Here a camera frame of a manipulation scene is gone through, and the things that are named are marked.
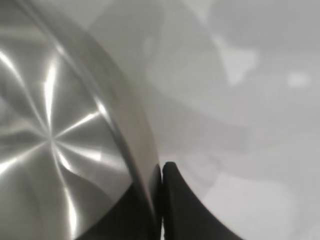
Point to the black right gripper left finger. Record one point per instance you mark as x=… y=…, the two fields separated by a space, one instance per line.
x=112 y=225

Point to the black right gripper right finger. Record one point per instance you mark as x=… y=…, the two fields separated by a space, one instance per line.
x=185 y=220

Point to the stainless steel mixing bowl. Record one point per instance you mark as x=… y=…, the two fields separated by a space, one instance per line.
x=50 y=125

